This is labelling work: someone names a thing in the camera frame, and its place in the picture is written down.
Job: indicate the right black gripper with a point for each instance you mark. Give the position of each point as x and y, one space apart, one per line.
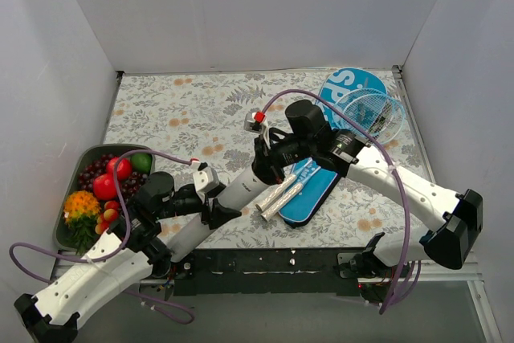
264 161

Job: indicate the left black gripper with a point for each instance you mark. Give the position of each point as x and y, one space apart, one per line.
210 214

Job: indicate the white shuttlecock tube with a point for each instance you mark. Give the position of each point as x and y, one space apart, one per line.
223 208

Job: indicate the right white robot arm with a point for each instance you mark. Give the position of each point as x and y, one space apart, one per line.
451 222

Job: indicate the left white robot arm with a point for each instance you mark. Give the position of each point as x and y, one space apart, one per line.
161 228

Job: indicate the blue badminton racket upper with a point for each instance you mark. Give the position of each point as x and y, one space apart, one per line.
373 110

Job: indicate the blue badminton racket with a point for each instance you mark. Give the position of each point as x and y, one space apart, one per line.
373 110
295 200

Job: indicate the blue badminton racket lower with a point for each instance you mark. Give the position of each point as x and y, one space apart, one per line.
295 200

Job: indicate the floral tablecloth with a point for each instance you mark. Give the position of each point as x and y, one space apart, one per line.
201 115

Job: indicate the green lime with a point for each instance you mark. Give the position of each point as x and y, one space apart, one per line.
141 162

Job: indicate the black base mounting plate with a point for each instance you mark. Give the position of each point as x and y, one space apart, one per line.
326 270

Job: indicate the red apple upper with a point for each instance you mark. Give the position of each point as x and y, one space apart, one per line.
123 168

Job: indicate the red apple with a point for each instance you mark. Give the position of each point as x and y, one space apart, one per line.
123 168
104 187

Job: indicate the small red-yellow fruit bunch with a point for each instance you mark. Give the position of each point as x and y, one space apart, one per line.
110 214

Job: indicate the red apple lower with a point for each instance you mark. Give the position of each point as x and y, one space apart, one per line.
104 187

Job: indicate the blue racket bag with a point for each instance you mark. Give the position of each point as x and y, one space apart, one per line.
318 183

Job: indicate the dark grape bunch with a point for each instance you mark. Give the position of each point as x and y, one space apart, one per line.
128 187

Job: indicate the orange flower decoration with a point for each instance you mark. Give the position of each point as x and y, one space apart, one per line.
80 212

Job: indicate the grey fruit tray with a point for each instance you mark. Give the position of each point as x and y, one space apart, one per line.
62 234

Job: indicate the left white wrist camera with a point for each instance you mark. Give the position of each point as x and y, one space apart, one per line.
205 178

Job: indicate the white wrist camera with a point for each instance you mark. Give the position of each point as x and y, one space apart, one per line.
205 178
256 122

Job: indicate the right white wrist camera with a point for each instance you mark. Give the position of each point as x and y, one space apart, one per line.
256 122

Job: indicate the aluminium frame rail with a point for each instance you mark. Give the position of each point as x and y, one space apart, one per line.
470 273

